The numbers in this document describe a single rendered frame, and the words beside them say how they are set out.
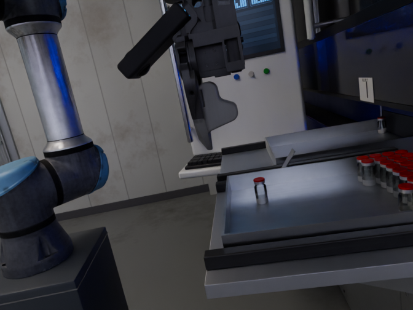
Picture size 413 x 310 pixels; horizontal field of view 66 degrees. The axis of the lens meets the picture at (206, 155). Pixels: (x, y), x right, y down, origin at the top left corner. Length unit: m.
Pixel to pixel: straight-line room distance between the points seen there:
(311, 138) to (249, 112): 0.39
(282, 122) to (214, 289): 1.01
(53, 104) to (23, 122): 2.79
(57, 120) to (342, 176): 0.63
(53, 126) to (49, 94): 0.07
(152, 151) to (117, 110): 0.53
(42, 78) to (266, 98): 0.84
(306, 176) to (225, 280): 0.34
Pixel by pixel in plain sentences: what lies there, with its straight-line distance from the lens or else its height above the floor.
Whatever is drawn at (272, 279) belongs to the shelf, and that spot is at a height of 0.88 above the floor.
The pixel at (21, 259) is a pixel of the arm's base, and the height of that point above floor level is 0.83.
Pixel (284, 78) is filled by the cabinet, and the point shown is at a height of 1.07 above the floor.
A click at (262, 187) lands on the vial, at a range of 0.58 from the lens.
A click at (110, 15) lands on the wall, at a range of 3.34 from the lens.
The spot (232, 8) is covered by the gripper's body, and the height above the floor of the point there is 1.19.
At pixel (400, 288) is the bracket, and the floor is 0.78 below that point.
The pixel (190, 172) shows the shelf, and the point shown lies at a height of 0.80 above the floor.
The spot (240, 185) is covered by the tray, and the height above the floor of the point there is 0.89.
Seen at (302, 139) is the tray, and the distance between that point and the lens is 1.02.
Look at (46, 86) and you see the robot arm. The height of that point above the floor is 1.17.
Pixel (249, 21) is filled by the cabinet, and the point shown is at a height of 1.31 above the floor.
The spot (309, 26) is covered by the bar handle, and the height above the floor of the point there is 1.22.
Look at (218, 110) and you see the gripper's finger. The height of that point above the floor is 1.08.
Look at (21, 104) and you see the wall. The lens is 3.58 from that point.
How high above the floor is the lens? 1.11
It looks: 13 degrees down
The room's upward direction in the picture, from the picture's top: 11 degrees counter-clockwise
